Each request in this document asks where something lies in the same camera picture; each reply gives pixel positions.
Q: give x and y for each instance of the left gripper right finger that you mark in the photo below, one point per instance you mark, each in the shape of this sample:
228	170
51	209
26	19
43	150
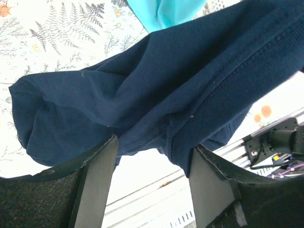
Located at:
227	196

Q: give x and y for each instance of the white laundry basket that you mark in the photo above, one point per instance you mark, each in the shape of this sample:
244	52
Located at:
214	5

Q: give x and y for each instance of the teal t shirt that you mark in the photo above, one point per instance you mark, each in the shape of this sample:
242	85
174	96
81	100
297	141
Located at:
156	15

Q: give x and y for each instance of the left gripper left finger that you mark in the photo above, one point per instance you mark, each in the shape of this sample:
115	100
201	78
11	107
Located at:
71	195

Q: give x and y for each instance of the navy blue t shirt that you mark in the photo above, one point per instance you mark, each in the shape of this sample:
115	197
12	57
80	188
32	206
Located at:
179	87

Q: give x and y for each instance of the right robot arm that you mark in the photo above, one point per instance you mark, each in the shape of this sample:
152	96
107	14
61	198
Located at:
287	137

